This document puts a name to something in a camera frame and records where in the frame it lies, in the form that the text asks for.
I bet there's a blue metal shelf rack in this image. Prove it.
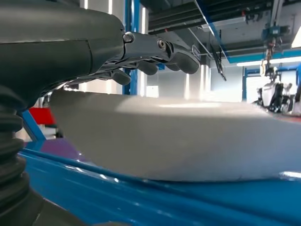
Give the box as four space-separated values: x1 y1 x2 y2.
18 0 301 226

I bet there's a white humanoid robot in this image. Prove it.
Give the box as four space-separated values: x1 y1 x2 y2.
255 64 296 113

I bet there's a blue overhead hoist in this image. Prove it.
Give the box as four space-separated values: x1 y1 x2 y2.
260 24 290 77

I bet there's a red barrier belt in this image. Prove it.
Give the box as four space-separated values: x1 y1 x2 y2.
29 107 56 126

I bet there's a black hanging monitor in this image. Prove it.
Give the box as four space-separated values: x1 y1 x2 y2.
210 43 228 82

